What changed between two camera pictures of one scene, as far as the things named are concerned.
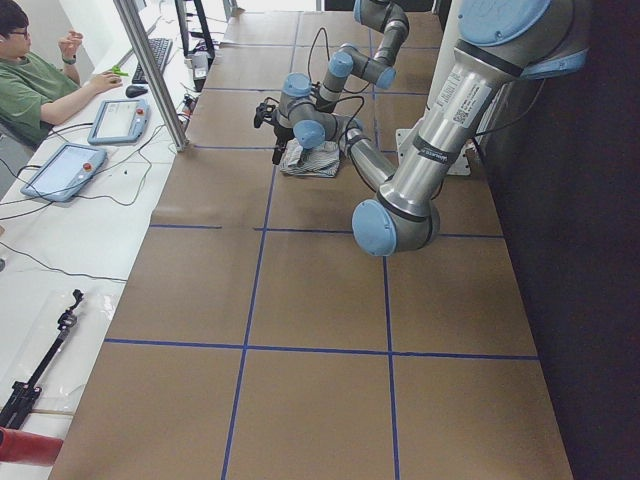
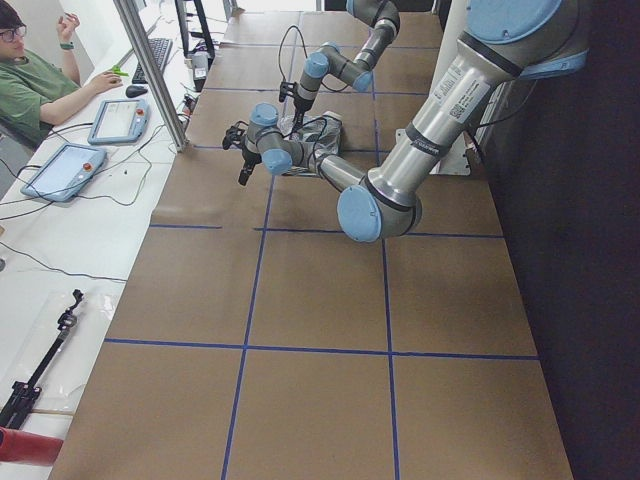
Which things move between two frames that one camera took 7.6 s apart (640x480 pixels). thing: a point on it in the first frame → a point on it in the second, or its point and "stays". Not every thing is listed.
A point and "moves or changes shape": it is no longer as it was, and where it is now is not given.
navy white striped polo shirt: x=321 y=160 moves or changes shape
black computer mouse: x=133 y=91 stays
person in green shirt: x=38 y=91 stays
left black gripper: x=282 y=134 → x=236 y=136
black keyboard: x=161 y=48 stays
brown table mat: x=256 y=340 stays
